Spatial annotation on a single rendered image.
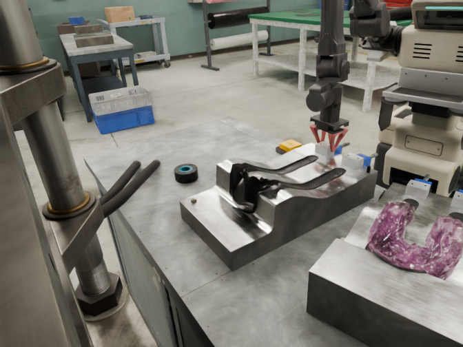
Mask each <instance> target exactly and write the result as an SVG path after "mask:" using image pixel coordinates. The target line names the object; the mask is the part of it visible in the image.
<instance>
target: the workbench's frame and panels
mask: <svg viewBox="0 0 463 347"><path fill-rule="evenodd" d="M84 161H85V159H84ZM85 165H86V166H87V168H88V169H89V170H90V172H91V174H92V175H93V176H94V178H95V180H96V183H97V186H98V188H99V193H100V196H101V197H102V196H103V195H104V194H105V193H106V192H107V191H106V190H105V188H104V187H103V185H102V184H101V182H100V181H99V179H98V178H97V177H96V175H95V174H94V172H93V171H92V170H91V168H90V166H89V165H88V164H87V163H86V161H85ZM107 222H108V225H109V228H110V233H111V235H112V239H113V243H114V247H115V250H116V254H117V257H118V260H119V264H120V268H121V272H122V274H123V279H124V282H125V283H126V285H127V287H128V289H129V291H130V293H131V294H132V297H133V298H134V301H135V302H136V304H137V306H138V308H139V310H140V312H141V313H142V315H143V317H144V319H145V321H146V322H147V325H148V326H149V328H150V330H151V332H152V334H153V336H154V338H155V340H156V342H157V343H158V345H159V347H214V346H213V344H212V343H211V342H210V340H209V339H208V337H207V336H206V334H205V333H204V332H203V330H202V328H201V327H200V326H199V324H198V323H197V321H196V320H195V319H194V317H193V315H192V314H191V313H190V311H189V310H188V308H187V307H186V305H185V304H184V303H183V301H182V299H181V298H180V297H179V296H178V294H177V292H176V291H175V290H174V288H173V286H172V285H171V284H170V282H169V281H168V279H167V278H166V277H165V275H164V274H163V272H162V270H161V269H160V268H159V267H158V265H157V263H156V262H155V261H154V259H153V257H152V256H151V255H150V253H149V252H148V250H147V249H146V248H145V246H144V245H143V243H142V242H141V240H140V239H139V238H138V236H137V234H136V233H135V232H134V230H133V229H132V227H131V226H130V224H129V223H128V221H127V220H126V219H125V217H124V216H123V214H122V213H121V211H120V210H119V209H117V210H116V211H115V212H114V213H112V214H111V215H109V216H108V217H107Z"/></svg>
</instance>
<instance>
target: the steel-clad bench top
mask: <svg viewBox="0 0 463 347"><path fill-rule="evenodd" d="M283 142H284V141H282V140H280V139H278V138H275V137H273V136H271V135H269V134H266V133H265V132H262V131H260V130H259V129H256V128H254V127H252V126H250V125H248V124H245V123H243V122H241V121H239V120H237V119H235V118H232V117H231V116H227V117H224V118H219V119H217V120H212V121H209V122H206V123H202V124H199V125H195V126H192V127H188V128H185V129H180V130H177V131H175V132H170V133H167V134H163V135H160V136H155V137H152V138H148V139H145V140H140V141H138V142H135V143H130V144H127V145H123V146H120V147H115V148H113V149H109V150H105V151H101V152H98V153H95V154H90V155H88V156H84V157H83V158H84V159H85V161H86V163H87V164H88V165H89V166H90V168H91V170H92V171H93V172H94V174H95V175H96V177H97V178H98V179H99V181H100V182H101V184H102V185H103V187H104V188H105V190H106V191H109V189H110V188H111V187H112V186H113V185H114V183H115V182H116V181H117V180H118V179H119V178H120V177H121V176H122V175H123V173H124V172H125V171H126V170H127V168H128V167H129V166H130V165H131V164H132V163H133V162H134V161H135V160H140V161H141V166H140V167H139V169H138V170H137V172H136V173H135V174H134V175H133V176H132V178H131V179H130V181H129V182H128V183H127V184H126V186H127V185H128V184H129V183H130V182H131V181H132V180H133V179H134V178H135V177H137V175H139V174H140V173H141V172H142V170H144V168H146V167H147V166H148V165H149V164H150V163H151V162H152V161H153V160H155V159H159V160H160V161H161V165H160V166H159V167H158V168H157V170H156V171H155V172H154V173H153V174H152V175H151V176H150V177H149V178H148V179H147V180H146V181H145V182H144V183H143V184H142V185H141V186H140V187H139V188H138V190H137V191H136V192H135V193H134V194H133V195H132V196H131V197H130V199H129V200H128V201H127V202H126V203H125V204H123V205H122V206H121V207H120V208H119V210H120V211H121V213H122V214H123V216H124V217H125V219H126V220H127V221H128V223H129V224H130V226H131V227H132V229H133V230H134V232H135V233H136V234H137V236H138V238H139V239H140V240H141V242H142V243H143V245H144V246H145V248H146V249H147V250H148V252H149V253H150V255H151V256H152V257H153V259H154V261H155V262H156V263H157V265H158V267H159V268H160V269H161V270H162V272H163V274H164V275H165V277H166V278H167V279H168V281H169V282H170V284H171V285H172V286H173V288H174V290H175V291H176V292H177V294H178V296H179V297H180V298H181V299H182V301H183V303H184V304H185V305H186V307H187V308H188V310H189V311H190V313H191V314H192V315H193V317H194V319H195V320H196V321H197V323H198V324H199V326H200V327H201V328H202V330H203V332H204V333H205V334H206V336H207V337H208V339H209V340H210V342H211V343H212V344H213V346H214V347H369V346H368V345H366V344H363V343H362V342H361V341H358V340H357V339H355V338H353V337H351V336H349V335H348V334H346V333H344V332H342V331H341V330H338V329H337V328H335V327H333V326H331V325H330V324H328V323H326V322H324V321H322V320H321V319H318V318H317V317H315V316H313V315H311V314H310V313H308V312H307V311H306V310H307V291H308V280H309V270H310V269H311V268H312V266H313V265H314V264H315V263H316V262H317V261H318V260H319V258H320V257H321V256H322V254H323V253H324V252H325V251H326V250H327V249H328V248H329V246H330V245H331V244H332V243H333V241H334V240H335V239H336V238H338V239H341V237H344V238H346V237H347V236H348V234H349V232H350V230H351V229H352V227H353V226H354V224H355V223H356V220H357V219H358V217H359V216H360V214H361V213H362V211H363V209H364V208H365V207H366V206H367V204H368V203H370V202H372V201H378V200H379V197H380V195H381V193H382V192H383V191H385V192H386V191H387V189H385V188H383V187H380V186H378V185H375V192H374V197H373V198H372V199H370V200H368V201H366V202H365V203H363V204H361V205H359V206H357V207H355V208H353V209H351V210H350V211H348V212H346V213H343V214H342V215H339V216H338V217H337V218H334V219H332V220H330V221H328V222H326V223H324V224H323V225H321V226H319V227H317V228H315V229H313V230H311V231H310V232H308V233H306V234H304V235H302V236H300V237H298V238H296V239H295V240H292V241H290V242H288V243H286V244H284V245H282V246H281V247H279V248H277V249H275V250H273V251H271V252H269V253H268V254H266V255H264V256H262V257H260V258H258V259H256V260H254V261H253V262H250V263H249V264H246V265H244V266H242V267H240V268H239V269H237V270H235V271H233V272H232V271H231V270H230V269H229V268H228V267H227V266H226V264H225V263H224V262H223V261H222V260H221V259H220V258H219V257H218V256H217V255H216V254H215V253H214V252H213V251H212V250H211V249H210V248H209V247H208V246H207V245H206V244H205V243H204V242H203V240H202V239H201V238H200V237H199V236H198V235H197V234H196V233H195V232H194V231H193V230H192V229H191V227H190V226H189V225H188V224H187V223H186V222H185V221H184V220H183V219H182V216H181V208H180V202H179V201H180V200H184V199H186V198H188V197H191V196H194V195H196V194H199V193H202V192H204V191H207V190H209V189H212V188H213V187H214V186H215V185H216V165H217V164H218V163H220V162H223V161H225V160H228V159H230V158H241V159H245V160H251V161H255V162H265V161H268V160H271V159H273V158H276V157H278V156H281V154H279V153H277V152H276V147H278V146H280V143H283ZM187 163H189V164H194V165H196V166H197V167H198V179H197V180H196V181H194V182H191V183H187V184H183V183H179V182H177V181H176V180H175V176H174V169H175V167H177V166H179V165H182V164H187ZM126 186H125V187H126ZM125 187H124V188H125Z"/></svg>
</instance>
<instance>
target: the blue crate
mask: <svg viewBox="0 0 463 347"><path fill-rule="evenodd" d="M152 109H153V108H152V105H148V106H145V107H138V108H134V109H128V110H123V111H119V112H113V113H109V114H103V115H99V116H97V115H96V114H95V113H94V110H93V109H92V112H93V115H94V120H95V123H96V126H97V127H98V129H99V131H100V133H101V134H109V133H113V132H119V131H122V130H126V129H131V128H135V127H141V126H144V125H150V124H154V123H155V120H154V115H153V110H152Z"/></svg>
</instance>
